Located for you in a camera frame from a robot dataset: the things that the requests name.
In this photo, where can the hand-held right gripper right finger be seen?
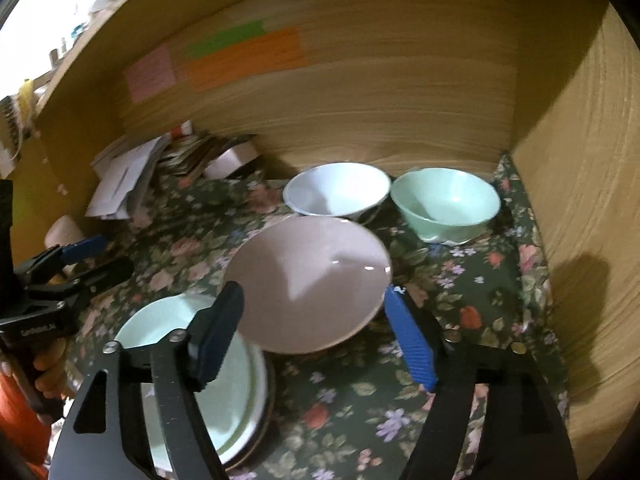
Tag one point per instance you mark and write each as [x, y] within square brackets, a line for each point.
[410, 340]

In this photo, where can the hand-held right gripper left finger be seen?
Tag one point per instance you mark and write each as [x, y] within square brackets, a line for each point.
[220, 330]

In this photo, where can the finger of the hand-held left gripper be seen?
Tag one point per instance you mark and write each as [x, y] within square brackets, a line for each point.
[105, 275]
[82, 249]

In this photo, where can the mint green plate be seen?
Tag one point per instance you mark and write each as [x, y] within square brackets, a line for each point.
[150, 320]

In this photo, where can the white plate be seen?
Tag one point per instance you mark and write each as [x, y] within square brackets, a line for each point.
[260, 412]

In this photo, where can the pale pink bowl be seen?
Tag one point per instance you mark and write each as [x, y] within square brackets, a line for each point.
[310, 270]

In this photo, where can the mint green bowl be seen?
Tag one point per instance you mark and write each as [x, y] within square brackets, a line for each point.
[445, 205]

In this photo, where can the white bowl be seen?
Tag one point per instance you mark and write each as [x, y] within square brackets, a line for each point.
[335, 190]

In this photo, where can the person's left forearm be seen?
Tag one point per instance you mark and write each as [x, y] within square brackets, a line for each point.
[15, 420]

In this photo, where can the person's left hand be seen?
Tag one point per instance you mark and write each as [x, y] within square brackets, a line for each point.
[47, 367]

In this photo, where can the stack of white papers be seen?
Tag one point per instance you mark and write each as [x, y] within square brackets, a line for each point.
[125, 180]

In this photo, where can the dark floral tablecloth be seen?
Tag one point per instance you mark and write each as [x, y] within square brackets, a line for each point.
[350, 400]

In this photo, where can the stack of dark booklets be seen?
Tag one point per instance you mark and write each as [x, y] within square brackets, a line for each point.
[192, 155]

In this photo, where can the brown braided headband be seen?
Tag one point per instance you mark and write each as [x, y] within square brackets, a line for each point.
[9, 120]

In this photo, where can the red and white carton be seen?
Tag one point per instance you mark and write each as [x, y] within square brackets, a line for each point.
[182, 130]

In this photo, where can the yellow headband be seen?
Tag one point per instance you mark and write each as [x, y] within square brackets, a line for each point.
[26, 92]

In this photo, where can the pink sticky note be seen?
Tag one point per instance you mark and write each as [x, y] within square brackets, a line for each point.
[150, 72]

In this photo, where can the orange and green sticky notes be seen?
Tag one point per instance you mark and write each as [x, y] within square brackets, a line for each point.
[245, 62]

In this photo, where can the green sticky note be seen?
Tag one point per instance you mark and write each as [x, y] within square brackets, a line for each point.
[225, 40]

